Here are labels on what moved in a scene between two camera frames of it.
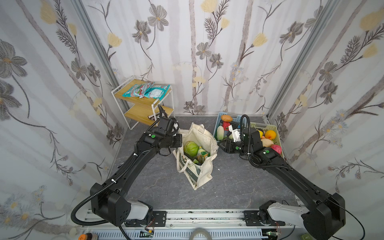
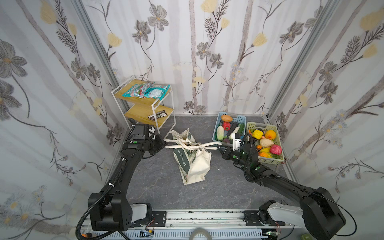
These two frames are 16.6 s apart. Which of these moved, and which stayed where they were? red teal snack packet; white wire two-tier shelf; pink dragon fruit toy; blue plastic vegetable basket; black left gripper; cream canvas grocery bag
Moved: cream canvas grocery bag; black left gripper
Stayed: blue plastic vegetable basket; red teal snack packet; white wire two-tier shelf; pink dragon fruit toy
